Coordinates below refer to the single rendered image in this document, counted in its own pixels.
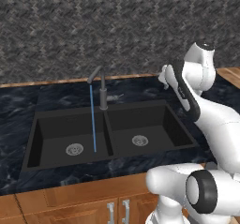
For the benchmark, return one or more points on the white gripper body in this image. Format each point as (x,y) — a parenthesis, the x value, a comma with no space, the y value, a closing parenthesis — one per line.
(166,75)

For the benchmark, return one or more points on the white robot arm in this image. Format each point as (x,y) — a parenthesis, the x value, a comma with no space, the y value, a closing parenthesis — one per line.
(218,124)

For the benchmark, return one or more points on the black double sink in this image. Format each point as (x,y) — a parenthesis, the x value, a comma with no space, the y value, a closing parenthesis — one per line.
(140,124)

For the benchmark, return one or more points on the grey sink faucet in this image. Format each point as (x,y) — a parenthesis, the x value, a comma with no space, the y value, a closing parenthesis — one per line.
(102,93)

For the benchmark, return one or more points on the round metal sink drain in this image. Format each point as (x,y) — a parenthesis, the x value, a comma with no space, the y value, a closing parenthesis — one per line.
(139,140)
(74,149)

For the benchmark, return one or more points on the blue water stream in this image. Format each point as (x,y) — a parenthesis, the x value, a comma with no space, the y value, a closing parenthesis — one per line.
(92,118)

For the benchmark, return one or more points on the wooden cupboard door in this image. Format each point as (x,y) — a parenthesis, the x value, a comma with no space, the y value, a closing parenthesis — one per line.
(72,213)
(140,210)

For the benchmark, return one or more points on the wooden false drawer front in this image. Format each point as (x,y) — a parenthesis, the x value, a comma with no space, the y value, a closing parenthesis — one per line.
(87,190)

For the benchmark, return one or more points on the narrow wooden cupboard front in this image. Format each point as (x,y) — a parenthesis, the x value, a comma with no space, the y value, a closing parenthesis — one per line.
(7,210)

